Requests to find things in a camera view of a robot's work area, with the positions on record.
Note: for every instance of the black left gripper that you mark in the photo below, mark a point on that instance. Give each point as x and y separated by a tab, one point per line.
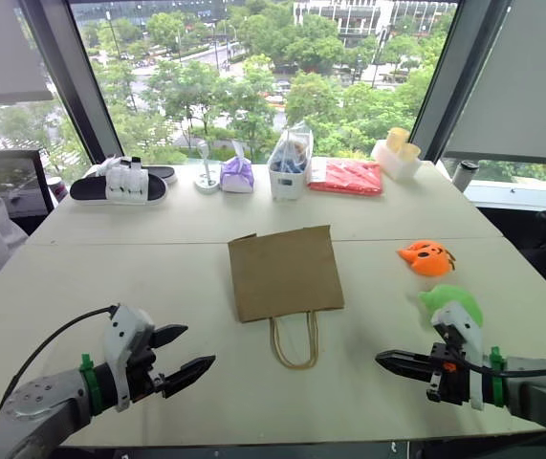
142	373

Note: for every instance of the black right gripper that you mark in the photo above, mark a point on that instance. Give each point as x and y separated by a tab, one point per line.
452	382

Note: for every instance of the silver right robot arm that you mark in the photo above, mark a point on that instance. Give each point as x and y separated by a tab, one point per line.
535	387

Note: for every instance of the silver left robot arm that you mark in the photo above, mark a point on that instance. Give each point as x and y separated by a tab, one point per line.
28	406

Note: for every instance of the brown paper bag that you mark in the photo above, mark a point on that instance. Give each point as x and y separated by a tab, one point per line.
284	272

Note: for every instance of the white container with items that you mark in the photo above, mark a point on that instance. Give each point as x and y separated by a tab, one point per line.
289	179

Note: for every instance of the green toy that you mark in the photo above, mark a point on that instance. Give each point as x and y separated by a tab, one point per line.
464	299

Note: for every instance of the orange pumpkin toy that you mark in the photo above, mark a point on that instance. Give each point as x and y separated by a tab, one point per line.
428	260

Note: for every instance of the black and white slide sandal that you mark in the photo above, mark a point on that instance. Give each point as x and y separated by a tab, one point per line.
124	189
162	172

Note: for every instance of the white desk stand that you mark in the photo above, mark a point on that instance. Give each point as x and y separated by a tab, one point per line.
205	179

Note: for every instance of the red plastic package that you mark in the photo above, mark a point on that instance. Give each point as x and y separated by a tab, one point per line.
346	177

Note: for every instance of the white tumbler with black lid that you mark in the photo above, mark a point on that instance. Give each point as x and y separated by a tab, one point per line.
465	176

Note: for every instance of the white plastic box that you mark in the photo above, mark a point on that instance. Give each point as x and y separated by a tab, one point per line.
397	165

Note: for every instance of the red and white cup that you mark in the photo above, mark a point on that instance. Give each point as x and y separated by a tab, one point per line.
57	189

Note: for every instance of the yellow cup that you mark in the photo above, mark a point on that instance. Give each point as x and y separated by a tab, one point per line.
411	151
397	137

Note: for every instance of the black monitor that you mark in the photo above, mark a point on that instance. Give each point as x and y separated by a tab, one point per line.
5	181

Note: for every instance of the grey window blind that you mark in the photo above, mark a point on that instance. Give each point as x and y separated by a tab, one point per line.
0	48
521	81

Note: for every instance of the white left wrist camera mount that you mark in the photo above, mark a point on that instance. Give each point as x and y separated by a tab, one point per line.
122	330

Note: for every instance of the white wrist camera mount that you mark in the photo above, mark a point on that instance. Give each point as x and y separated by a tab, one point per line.
468	325
122	330

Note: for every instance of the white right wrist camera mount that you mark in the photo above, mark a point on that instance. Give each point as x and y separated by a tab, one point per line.
468	325

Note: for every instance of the dark window frame post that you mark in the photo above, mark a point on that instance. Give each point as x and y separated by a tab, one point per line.
454	72
76	81

